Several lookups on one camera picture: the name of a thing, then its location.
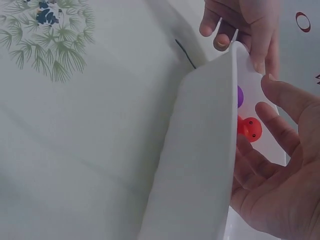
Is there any person's right hand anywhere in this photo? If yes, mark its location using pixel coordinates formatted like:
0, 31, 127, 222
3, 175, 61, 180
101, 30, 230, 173
231, 73, 320, 240

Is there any person's left hand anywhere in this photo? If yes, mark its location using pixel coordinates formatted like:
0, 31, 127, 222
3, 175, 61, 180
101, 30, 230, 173
199, 0, 280, 76

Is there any white plastic tray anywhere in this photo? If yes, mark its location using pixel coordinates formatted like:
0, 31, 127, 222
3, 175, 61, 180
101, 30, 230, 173
138, 17, 287, 240

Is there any orange rubber duck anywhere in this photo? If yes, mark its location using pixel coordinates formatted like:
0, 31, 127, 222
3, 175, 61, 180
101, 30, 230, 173
236, 114, 263, 144

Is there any purple rubber toy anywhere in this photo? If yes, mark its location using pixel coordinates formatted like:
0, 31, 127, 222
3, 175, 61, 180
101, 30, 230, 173
236, 85, 245, 110

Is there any black cable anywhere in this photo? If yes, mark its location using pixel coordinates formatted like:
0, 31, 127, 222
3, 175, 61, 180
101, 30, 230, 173
174, 38, 198, 70

